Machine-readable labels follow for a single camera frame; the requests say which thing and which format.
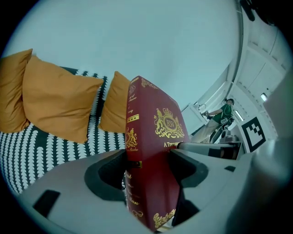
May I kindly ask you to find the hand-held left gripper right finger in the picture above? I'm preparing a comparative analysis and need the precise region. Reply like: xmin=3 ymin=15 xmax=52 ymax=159
xmin=169 ymin=148 xmax=240 ymax=227

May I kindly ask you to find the red gold-printed book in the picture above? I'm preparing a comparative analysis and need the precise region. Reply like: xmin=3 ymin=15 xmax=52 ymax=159
xmin=125 ymin=75 xmax=191 ymax=234

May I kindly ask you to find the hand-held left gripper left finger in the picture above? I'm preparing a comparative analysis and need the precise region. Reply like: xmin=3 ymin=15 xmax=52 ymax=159
xmin=18 ymin=148 xmax=148 ymax=234

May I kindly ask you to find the orange cushion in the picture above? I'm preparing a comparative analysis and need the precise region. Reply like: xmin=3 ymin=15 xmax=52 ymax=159
xmin=98 ymin=71 xmax=131 ymax=134
xmin=22 ymin=55 xmax=104 ymax=144
xmin=0 ymin=48 xmax=33 ymax=134

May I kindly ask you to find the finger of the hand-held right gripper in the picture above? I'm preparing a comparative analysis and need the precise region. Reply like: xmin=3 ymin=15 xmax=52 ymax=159
xmin=178 ymin=141 xmax=222 ymax=159

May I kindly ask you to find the orange sofa with patterned cover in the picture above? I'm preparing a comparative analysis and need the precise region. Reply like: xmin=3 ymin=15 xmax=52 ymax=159
xmin=0 ymin=66 xmax=129 ymax=195

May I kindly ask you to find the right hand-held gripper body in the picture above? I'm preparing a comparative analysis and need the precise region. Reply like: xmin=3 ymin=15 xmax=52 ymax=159
xmin=219 ymin=116 xmax=267 ymax=161

